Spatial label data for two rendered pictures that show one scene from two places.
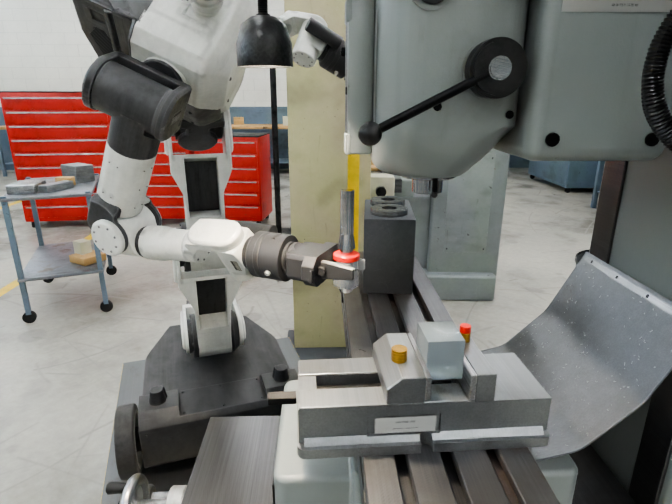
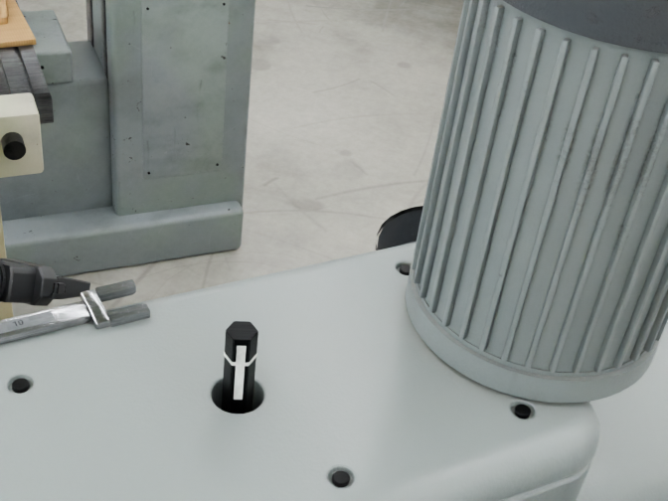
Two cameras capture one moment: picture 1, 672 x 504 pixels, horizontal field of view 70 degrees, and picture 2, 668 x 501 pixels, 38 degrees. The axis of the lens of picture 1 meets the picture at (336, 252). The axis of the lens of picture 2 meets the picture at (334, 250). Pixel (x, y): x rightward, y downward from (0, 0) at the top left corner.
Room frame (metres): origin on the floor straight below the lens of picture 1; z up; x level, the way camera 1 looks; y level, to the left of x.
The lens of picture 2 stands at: (0.30, 0.04, 2.39)
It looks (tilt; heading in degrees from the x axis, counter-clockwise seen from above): 37 degrees down; 331
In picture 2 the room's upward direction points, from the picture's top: 8 degrees clockwise
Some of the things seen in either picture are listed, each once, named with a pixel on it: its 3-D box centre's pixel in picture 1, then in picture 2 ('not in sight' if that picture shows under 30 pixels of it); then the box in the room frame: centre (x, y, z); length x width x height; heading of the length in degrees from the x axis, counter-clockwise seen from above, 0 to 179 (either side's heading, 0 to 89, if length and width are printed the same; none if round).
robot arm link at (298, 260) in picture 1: (298, 261); not in sight; (0.83, 0.07, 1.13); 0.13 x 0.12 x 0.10; 157
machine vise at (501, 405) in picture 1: (416, 385); not in sight; (0.60, -0.12, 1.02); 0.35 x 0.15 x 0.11; 94
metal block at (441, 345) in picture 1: (439, 349); not in sight; (0.60, -0.15, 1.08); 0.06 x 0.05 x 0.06; 4
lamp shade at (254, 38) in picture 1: (264, 41); not in sight; (0.67, 0.09, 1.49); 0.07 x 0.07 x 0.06
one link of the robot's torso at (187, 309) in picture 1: (212, 326); not in sight; (1.46, 0.42, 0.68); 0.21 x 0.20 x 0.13; 19
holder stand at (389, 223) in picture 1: (387, 241); not in sight; (1.18, -0.13, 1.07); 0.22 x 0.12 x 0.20; 176
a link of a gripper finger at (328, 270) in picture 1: (336, 272); not in sight; (0.77, 0.00, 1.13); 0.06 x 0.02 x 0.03; 67
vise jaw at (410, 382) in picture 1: (399, 365); not in sight; (0.60, -0.09, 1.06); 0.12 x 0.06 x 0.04; 4
